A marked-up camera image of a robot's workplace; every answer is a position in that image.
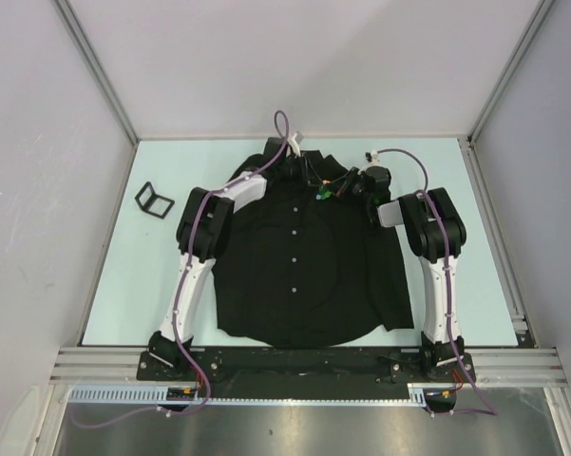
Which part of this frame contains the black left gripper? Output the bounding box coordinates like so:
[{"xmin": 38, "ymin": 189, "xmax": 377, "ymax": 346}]
[{"xmin": 276, "ymin": 152, "xmax": 322, "ymax": 190}]

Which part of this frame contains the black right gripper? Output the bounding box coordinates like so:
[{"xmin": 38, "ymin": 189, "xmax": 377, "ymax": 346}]
[{"xmin": 325, "ymin": 167, "xmax": 371, "ymax": 206}]

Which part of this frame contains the colourful flower plush brooch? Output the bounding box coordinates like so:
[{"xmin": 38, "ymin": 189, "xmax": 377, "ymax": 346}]
[{"xmin": 315, "ymin": 180, "xmax": 335, "ymax": 200}]

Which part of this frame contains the black button-up shirt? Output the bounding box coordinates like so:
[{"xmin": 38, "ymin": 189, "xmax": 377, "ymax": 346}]
[{"xmin": 212, "ymin": 138, "xmax": 413, "ymax": 349}]

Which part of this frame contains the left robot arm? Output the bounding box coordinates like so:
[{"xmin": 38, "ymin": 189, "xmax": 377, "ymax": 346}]
[{"xmin": 137, "ymin": 154, "xmax": 311, "ymax": 381}]

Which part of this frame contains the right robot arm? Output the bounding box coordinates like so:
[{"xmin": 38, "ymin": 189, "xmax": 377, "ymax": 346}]
[{"xmin": 321, "ymin": 164, "xmax": 470, "ymax": 383}]

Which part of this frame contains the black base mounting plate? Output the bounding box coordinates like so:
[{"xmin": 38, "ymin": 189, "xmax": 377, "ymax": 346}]
[{"xmin": 137, "ymin": 345, "xmax": 476, "ymax": 400}]

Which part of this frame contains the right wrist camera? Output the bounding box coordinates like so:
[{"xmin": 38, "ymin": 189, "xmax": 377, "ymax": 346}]
[{"xmin": 365, "ymin": 150, "xmax": 380, "ymax": 166}]

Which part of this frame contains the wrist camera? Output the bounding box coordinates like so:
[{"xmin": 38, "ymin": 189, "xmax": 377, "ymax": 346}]
[
  {"xmin": 288, "ymin": 131, "xmax": 304, "ymax": 157},
  {"xmin": 365, "ymin": 150, "xmax": 380, "ymax": 166}
]

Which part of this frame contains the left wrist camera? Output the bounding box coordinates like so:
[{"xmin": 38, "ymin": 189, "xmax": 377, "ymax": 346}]
[{"xmin": 288, "ymin": 131, "xmax": 304, "ymax": 157}]

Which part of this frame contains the grey cable duct rail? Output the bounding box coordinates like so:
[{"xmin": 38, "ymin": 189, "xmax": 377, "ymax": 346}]
[{"xmin": 68, "ymin": 385, "xmax": 426, "ymax": 408}]

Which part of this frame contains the aluminium front frame rail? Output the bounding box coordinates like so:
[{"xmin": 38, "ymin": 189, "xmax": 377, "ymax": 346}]
[{"xmin": 50, "ymin": 347, "xmax": 568, "ymax": 388}]

